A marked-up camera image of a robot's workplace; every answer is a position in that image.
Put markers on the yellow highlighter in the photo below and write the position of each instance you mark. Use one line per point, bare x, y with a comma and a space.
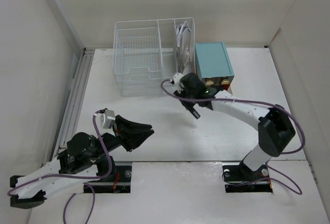
195, 114

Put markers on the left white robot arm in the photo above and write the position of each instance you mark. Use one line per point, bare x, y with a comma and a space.
85, 159

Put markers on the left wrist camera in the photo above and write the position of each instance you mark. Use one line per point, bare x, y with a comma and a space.
107, 118

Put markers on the grey setup guide booklet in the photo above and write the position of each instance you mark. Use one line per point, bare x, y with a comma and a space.
183, 47

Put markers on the white wire desk organizer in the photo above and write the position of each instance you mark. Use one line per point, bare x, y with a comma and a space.
144, 55

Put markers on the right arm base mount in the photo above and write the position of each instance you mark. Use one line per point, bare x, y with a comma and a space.
238, 178

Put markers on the aluminium rail frame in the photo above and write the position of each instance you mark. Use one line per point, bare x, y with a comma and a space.
69, 121

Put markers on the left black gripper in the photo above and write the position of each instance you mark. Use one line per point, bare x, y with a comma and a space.
137, 132

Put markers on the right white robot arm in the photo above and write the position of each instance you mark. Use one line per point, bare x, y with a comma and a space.
274, 128

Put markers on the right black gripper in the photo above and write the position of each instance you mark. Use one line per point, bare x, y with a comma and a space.
187, 105

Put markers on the teal wooden drawer box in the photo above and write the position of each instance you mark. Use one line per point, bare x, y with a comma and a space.
213, 65

